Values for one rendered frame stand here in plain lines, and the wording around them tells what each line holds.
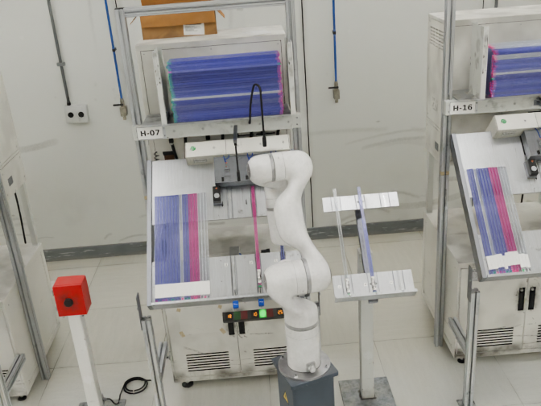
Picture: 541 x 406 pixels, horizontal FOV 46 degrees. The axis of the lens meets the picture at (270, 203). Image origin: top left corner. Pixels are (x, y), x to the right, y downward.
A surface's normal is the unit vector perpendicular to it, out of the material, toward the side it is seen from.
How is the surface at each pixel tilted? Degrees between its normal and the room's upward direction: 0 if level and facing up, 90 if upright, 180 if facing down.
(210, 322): 90
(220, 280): 42
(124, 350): 0
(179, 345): 90
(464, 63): 90
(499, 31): 90
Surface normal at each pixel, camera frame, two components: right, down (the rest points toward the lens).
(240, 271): -0.03, -0.42
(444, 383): -0.07, -0.92
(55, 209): 0.04, 0.39
